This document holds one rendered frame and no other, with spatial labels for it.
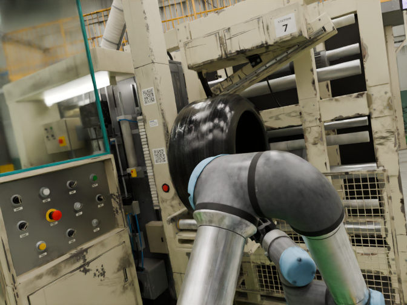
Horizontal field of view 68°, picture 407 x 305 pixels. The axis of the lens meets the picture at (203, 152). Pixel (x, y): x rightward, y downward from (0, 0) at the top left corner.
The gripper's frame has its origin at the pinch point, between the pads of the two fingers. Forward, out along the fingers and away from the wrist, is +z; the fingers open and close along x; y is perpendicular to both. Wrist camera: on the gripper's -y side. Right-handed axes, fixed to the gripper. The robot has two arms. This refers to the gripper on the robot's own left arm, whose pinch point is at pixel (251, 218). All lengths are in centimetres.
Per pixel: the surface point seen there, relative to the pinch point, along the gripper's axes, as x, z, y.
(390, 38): -554, 538, -103
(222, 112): -12.4, 21.3, 32.7
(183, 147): 7.1, 22.7, 28.1
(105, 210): 53, 52, 14
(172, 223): 27.4, 35.9, -2.4
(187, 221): 21.4, 34.8, -4.8
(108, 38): 11, 114, 93
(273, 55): -56, 56, 39
